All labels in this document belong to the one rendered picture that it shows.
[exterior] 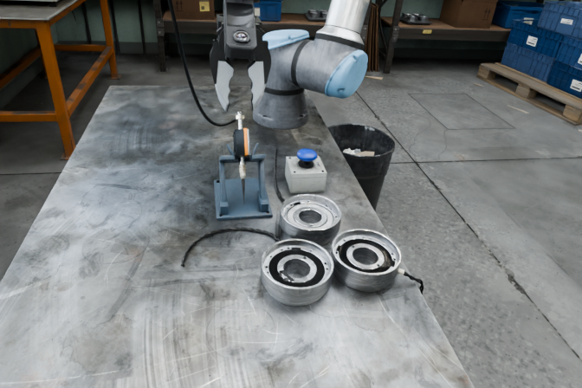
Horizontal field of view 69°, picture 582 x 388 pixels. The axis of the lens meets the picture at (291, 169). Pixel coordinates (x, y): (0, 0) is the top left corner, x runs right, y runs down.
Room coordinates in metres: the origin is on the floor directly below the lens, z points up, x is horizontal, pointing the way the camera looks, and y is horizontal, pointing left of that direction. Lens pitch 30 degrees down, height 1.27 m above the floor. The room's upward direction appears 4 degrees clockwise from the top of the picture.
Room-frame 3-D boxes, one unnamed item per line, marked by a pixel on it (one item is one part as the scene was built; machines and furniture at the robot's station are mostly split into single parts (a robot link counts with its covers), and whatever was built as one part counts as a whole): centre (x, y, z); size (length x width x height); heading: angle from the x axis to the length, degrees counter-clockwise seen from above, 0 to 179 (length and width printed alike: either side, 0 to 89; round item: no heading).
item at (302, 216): (0.59, -0.04, 0.82); 0.10 x 0.10 x 0.04
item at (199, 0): (4.03, 0.99, 0.64); 0.49 x 0.40 x 0.37; 107
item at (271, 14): (4.17, 0.47, 0.56); 0.52 x 0.38 x 0.22; 99
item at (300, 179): (0.75, -0.03, 0.82); 0.08 x 0.07 x 0.05; 12
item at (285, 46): (1.07, 0.03, 0.97); 0.13 x 0.12 x 0.14; 59
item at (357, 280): (0.50, -0.12, 0.82); 0.10 x 0.10 x 0.04
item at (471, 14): (4.61, -1.65, 0.67); 0.52 x 0.43 x 0.43; 102
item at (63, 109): (2.76, 1.68, 0.39); 1.50 x 0.62 x 0.78; 12
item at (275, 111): (1.07, 0.04, 0.85); 0.15 x 0.15 x 0.10
